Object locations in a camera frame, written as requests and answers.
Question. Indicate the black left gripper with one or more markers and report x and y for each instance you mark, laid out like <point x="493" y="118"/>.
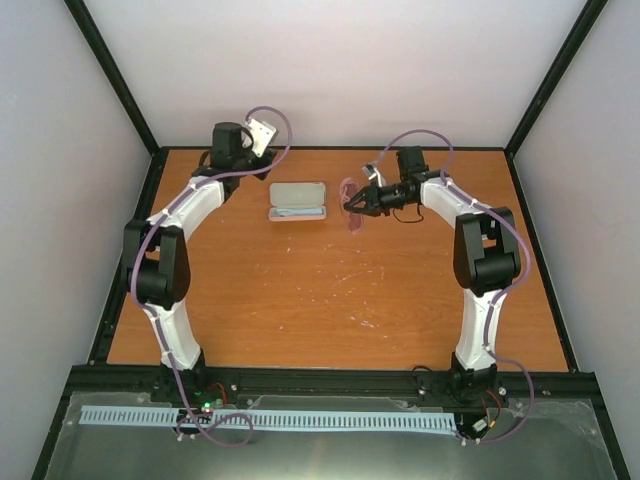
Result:
<point x="268" y="159"/>

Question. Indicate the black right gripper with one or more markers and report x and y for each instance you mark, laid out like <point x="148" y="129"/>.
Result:
<point x="370" y="197"/>

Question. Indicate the transparent pink sunglasses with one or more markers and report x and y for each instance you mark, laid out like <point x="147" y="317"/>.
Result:
<point x="348" y="188"/>

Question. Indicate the light blue cleaning cloth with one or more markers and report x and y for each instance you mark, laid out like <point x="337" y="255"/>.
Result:
<point x="302" y="214"/>

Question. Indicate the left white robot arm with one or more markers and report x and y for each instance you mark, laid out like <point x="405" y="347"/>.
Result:
<point x="155" y="264"/>

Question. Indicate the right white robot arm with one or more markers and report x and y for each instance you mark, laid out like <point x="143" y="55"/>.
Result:
<point x="486" y="257"/>

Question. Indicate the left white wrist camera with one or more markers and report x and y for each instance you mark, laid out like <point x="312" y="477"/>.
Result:
<point x="259" y="137"/>

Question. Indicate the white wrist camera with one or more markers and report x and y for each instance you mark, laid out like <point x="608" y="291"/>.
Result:
<point x="374" y="175"/>
<point x="259" y="137"/>

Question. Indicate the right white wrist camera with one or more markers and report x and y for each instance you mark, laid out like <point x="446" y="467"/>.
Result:
<point x="374" y="175"/>

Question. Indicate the light blue slotted cable duct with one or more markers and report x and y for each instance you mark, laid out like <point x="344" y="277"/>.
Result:
<point x="280" y="420"/>

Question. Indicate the metal base plate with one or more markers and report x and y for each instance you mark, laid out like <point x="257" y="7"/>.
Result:
<point x="551" y="440"/>

